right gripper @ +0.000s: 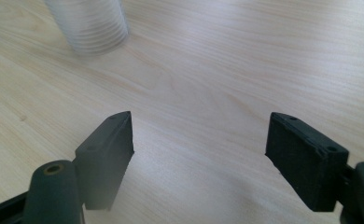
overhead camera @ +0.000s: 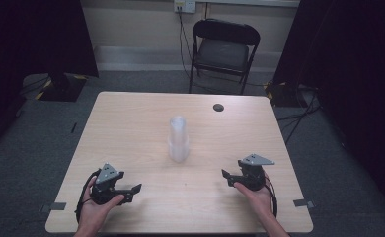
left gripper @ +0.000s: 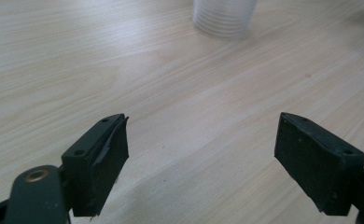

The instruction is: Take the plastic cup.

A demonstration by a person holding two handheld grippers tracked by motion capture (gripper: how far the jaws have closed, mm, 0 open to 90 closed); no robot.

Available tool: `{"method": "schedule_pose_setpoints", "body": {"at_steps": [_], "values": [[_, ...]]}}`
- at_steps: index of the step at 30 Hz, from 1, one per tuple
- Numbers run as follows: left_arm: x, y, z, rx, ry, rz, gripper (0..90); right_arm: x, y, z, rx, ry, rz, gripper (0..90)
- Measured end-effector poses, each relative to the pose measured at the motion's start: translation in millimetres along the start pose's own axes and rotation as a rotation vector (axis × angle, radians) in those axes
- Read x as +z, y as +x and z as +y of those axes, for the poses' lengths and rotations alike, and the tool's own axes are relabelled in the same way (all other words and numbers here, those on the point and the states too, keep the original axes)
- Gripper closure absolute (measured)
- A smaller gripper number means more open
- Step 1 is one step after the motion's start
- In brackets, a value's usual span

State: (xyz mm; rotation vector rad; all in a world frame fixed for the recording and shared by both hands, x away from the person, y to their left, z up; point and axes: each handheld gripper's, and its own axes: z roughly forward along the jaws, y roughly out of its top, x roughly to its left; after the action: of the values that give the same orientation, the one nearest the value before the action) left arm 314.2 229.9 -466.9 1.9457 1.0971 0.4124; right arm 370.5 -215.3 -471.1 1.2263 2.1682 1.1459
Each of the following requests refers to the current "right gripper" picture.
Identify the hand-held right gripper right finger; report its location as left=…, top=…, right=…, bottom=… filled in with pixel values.
left=264, top=112, right=350, bottom=213

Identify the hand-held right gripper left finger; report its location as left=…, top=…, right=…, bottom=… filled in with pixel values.
left=74, top=110, right=135, bottom=211

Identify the white ribbed plastic cup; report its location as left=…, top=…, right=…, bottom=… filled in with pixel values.
left=43, top=0, right=131, bottom=57

